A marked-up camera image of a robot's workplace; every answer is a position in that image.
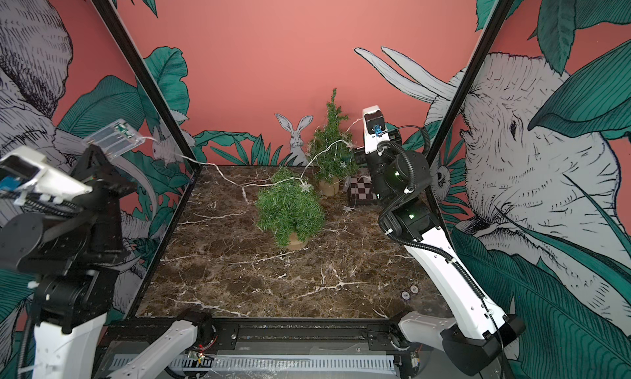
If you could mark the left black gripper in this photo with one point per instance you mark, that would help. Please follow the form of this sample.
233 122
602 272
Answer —
108 179

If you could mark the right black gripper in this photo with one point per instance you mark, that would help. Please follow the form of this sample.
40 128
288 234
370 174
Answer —
370 159

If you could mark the mini christmas tree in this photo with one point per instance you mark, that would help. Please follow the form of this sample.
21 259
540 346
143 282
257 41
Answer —
289 206
331 151

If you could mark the clear string light battery box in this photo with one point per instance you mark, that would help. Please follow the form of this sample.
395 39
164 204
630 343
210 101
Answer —
115 139

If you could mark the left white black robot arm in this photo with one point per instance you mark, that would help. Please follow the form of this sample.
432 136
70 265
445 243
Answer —
70 239

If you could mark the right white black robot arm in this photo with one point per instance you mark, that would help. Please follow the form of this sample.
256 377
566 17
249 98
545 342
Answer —
476 337

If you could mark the small chessboard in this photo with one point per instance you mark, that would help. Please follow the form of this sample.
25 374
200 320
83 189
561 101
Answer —
359 191

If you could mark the round stickers on table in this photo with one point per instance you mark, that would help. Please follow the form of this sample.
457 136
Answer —
407 294

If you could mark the white perforated strip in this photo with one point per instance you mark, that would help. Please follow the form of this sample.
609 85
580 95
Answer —
383 364

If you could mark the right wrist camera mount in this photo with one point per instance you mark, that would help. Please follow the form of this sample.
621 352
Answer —
373 125

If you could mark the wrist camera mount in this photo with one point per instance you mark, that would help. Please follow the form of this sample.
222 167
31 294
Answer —
25 173
373 125

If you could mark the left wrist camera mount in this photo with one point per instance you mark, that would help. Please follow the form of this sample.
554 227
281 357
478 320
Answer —
25 173

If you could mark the black left frame post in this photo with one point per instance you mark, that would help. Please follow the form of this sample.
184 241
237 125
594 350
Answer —
120 34

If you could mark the black frame post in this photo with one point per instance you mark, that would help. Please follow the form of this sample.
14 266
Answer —
499 13
120 34

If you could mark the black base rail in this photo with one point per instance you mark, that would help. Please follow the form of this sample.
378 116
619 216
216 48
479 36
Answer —
380 334

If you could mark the black right frame post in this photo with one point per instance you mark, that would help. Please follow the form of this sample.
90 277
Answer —
499 13

